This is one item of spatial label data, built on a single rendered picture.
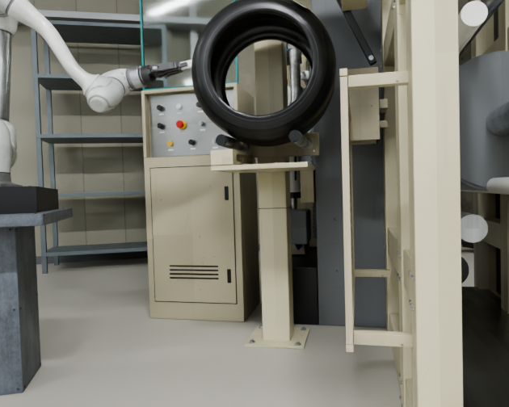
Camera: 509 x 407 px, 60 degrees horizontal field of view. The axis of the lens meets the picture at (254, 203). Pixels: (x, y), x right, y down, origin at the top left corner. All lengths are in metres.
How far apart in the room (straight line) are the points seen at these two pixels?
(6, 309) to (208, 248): 1.03
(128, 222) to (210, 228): 2.58
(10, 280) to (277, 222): 1.08
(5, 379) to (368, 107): 1.73
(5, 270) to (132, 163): 3.22
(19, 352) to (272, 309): 1.03
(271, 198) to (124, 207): 3.05
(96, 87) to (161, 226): 0.94
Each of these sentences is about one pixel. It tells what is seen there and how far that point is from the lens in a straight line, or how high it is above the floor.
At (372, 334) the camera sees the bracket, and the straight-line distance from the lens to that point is 1.18.
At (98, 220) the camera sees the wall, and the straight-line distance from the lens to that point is 4.92.
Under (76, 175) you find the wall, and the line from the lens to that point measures 4.95.
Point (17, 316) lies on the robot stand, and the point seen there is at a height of 0.28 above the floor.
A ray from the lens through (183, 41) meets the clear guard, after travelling 2.58.
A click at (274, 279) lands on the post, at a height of 0.29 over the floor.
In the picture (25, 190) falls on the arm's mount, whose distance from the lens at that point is 1.77.
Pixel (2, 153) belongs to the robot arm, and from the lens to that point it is 1.89.
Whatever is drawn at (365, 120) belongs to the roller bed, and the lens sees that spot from 1.92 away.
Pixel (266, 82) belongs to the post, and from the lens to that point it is 2.06.
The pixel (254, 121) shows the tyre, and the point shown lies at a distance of 1.66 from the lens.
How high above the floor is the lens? 0.72
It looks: 2 degrees down
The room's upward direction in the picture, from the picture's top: 2 degrees counter-clockwise
